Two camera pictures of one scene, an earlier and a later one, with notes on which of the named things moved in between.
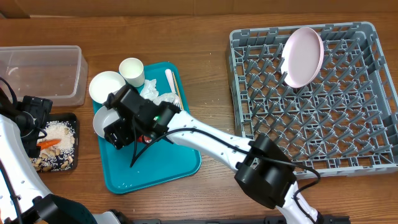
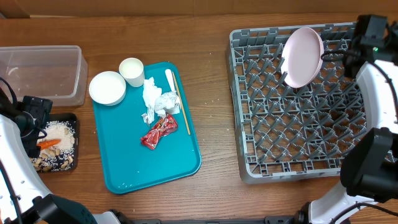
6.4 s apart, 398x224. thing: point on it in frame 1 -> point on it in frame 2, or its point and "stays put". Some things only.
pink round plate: x=301 y=56 stays put
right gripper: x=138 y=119 -> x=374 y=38
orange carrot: x=48 y=143 stays put
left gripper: x=39 y=107 stays put
